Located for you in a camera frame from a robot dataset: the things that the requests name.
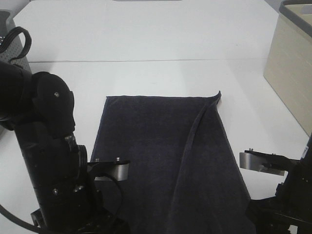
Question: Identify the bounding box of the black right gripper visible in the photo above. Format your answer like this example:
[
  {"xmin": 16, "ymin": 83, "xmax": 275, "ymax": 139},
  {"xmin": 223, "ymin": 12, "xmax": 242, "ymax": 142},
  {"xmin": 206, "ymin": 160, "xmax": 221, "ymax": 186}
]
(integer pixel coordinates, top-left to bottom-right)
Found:
[{"xmin": 239, "ymin": 147, "xmax": 312, "ymax": 234}]

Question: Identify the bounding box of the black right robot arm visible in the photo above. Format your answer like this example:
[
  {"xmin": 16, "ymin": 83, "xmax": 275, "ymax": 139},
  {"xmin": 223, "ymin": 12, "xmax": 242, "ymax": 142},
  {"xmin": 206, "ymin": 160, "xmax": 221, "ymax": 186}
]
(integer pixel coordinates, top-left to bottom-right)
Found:
[{"xmin": 239, "ymin": 140, "xmax": 312, "ymax": 234}]

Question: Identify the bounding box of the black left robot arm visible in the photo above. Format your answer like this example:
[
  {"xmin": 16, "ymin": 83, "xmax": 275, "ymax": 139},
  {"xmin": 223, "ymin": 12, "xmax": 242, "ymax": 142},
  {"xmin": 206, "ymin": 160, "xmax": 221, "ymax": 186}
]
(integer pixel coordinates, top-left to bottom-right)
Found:
[{"xmin": 0, "ymin": 62, "xmax": 130, "ymax": 234}]

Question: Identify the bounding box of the dark grey towel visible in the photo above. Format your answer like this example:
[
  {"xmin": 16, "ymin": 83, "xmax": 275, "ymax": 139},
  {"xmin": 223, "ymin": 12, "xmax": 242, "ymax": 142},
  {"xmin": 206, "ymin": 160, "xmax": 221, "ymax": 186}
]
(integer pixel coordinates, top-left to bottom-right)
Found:
[{"xmin": 91, "ymin": 94, "xmax": 255, "ymax": 234}]

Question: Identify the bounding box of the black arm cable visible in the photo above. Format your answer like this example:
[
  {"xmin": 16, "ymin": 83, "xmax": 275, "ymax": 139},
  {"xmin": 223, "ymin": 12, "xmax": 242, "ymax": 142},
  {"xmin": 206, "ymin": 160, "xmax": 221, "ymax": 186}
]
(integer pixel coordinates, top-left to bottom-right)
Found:
[{"xmin": 0, "ymin": 26, "xmax": 32, "ymax": 65}]

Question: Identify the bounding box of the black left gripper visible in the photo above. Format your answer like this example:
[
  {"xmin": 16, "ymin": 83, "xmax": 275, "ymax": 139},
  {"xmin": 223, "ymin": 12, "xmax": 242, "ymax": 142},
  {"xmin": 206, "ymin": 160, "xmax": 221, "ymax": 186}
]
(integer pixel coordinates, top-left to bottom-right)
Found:
[{"xmin": 30, "ymin": 157, "xmax": 131, "ymax": 234}]

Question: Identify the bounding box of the grey perforated laundry basket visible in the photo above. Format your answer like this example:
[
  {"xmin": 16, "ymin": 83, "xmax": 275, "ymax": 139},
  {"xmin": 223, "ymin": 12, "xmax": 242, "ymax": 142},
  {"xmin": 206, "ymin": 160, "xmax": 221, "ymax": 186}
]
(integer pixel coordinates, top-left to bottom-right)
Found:
[{"xmin": 0, "ymin": 9, "xmax": 31, "ymax": 72}]

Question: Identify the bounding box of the beige storage box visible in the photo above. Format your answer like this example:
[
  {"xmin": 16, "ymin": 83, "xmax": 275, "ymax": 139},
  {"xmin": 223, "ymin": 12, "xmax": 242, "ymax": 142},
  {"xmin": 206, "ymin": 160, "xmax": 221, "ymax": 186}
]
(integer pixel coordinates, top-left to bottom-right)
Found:
[{"xmin": 264, "ymin": 0, "xmax": 312, "ymax": 135}]

